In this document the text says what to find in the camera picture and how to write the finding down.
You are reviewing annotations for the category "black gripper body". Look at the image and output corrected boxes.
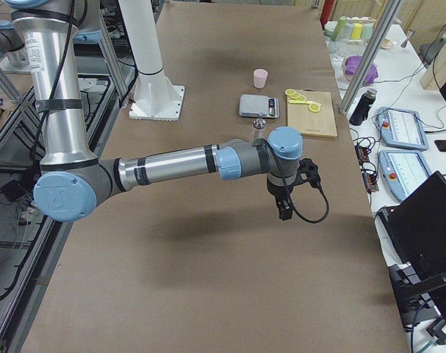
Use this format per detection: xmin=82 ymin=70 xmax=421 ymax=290
xmin=267 ymin=179 xmax=292 ymax=204

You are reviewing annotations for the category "glass sauce bottle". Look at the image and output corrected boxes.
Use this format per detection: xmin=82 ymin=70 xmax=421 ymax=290
xmin=251 ymin=117 xmax=266 ymax=141

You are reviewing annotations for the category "pink plastic cup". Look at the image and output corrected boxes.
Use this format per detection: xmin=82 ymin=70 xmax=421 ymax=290
xmin=253 ymin=68 xmax=268 ymax=89

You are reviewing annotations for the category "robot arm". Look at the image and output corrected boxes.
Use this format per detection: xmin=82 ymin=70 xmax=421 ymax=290
xmin=10 ymin=1 xmax=303 ymax=222

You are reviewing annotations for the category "silver kitchen scale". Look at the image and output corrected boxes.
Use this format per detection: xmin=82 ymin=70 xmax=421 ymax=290
xmin=239 ymin=94 xmax=280 ymax=119

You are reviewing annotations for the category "green cup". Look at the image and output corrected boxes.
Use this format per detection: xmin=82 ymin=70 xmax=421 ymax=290
xmin=331 ymin=16 xmax=350 ymax=42

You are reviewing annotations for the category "yellow cup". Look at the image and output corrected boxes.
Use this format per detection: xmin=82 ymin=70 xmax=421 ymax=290
xmin=350 ymin=23 xmax=363 ymax=40

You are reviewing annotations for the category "wooden cutting board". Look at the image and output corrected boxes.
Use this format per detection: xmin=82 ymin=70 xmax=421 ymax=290
xmin=285 ymin=89 xmax=337 ymax=138

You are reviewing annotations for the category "lemon slice pair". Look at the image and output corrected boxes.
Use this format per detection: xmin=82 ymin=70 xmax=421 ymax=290
xmin=308 ymin=104 xmax=321 ymax=113

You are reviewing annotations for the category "yellow plastic knife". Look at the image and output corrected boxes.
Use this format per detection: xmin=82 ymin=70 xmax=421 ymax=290
xmin=288 ymin=99 xmax=317 ymax=105

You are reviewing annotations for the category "black water bottle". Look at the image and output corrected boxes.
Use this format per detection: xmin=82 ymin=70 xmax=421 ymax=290
xmin=349 ymin=88 xmax=377 ymax=126

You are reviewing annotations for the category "near teach pendant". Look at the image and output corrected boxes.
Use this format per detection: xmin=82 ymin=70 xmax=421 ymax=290
xmin=378 ymin=150 xmax=432 ymax=202

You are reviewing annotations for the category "teach pendant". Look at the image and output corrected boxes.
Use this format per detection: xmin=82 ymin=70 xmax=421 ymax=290
xmin=377 ymin=107 xmax=429 ymax=151
xmin=378 ymin=150 xmax=432 ymax=202

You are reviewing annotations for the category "far teach pendant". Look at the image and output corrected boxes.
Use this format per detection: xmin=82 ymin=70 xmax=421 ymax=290
xmin=377 ymin=107 xmax=429 ymax=151

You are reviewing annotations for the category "black monitor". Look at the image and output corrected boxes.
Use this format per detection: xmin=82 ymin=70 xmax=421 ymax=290
xmin=380 ymin=171 xmax=446 ymax=322

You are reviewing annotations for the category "purple cloth on bowl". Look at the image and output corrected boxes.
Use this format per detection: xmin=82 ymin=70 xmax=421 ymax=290
xmin=342 ymin=54 xmax=379 ymax=86

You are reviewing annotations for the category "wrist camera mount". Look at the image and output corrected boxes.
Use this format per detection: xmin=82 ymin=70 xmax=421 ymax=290
xmin=292 ymin=158 xmax=321 ymax=188

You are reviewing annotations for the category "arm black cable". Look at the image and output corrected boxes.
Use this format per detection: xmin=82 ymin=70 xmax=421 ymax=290
xmin=261 ymin=139 xmax=330 ymax=224

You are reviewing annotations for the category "lemon slice near handle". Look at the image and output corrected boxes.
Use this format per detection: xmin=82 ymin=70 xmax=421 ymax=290
xmin=285 ymin=89 xmax=297 ymax=96

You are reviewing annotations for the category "white camera pillar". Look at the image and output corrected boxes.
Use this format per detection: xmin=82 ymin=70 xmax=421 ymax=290
xmin=119 ymin=0 xmax=185 ymax=121

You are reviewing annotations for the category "aluminium frame post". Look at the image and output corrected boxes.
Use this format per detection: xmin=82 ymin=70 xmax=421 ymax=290
xmin=339 ymin=0 xmax=403 ymax=115

